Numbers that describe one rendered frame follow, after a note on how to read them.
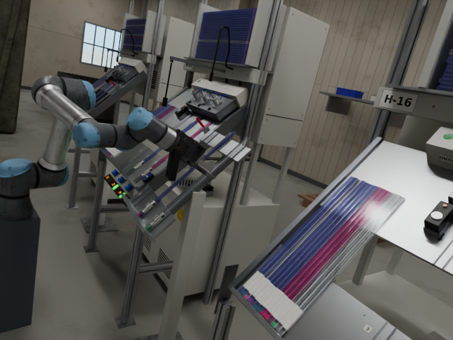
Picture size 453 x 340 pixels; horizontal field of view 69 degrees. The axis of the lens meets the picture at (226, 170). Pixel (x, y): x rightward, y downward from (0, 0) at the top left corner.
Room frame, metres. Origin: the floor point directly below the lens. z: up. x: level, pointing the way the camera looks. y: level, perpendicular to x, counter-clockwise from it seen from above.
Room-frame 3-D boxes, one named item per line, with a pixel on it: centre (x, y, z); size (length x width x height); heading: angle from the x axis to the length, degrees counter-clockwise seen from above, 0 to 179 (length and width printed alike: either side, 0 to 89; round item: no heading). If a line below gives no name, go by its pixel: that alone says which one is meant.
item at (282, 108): (2.33, -0.19, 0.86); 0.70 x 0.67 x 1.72; 38
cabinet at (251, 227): (2.12, 0.08, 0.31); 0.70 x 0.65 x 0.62; 38
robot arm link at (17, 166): (1.31, 0.86, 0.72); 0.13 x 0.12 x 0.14; 145
